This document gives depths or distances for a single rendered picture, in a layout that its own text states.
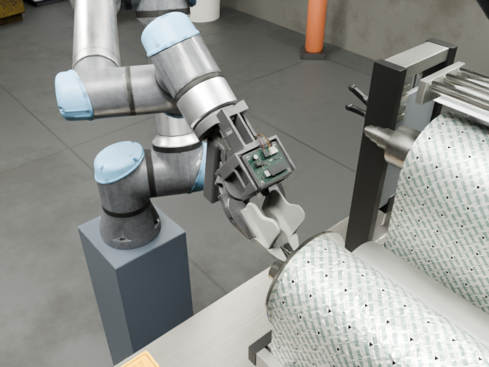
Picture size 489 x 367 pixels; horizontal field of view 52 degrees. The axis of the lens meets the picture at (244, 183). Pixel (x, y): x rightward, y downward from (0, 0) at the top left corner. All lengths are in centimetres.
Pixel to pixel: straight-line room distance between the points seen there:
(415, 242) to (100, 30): 60
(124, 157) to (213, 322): 41
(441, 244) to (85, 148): 290
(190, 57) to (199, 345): 59
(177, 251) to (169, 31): 73
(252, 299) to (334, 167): 210
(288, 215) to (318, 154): 258
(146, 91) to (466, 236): 49
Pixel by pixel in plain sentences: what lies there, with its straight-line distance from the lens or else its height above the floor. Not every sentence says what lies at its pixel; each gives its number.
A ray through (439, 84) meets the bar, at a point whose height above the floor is 146.
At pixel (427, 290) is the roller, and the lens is 73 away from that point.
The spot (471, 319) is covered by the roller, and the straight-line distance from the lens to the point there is 72.
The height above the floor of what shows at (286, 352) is 118.
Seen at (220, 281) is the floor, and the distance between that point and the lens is 238.
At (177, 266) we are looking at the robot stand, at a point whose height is 80.
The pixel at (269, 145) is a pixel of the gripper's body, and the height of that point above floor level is 141.
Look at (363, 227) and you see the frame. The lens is 97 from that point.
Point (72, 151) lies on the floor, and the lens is 343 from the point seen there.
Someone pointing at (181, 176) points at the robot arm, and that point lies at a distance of 116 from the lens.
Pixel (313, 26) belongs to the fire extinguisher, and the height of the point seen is 29.
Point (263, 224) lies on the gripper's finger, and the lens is 65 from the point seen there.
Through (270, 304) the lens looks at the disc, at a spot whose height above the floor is 125.
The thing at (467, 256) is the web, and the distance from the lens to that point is 74.
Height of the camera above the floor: 175
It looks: 36 degrees down
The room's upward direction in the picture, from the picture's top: straight up
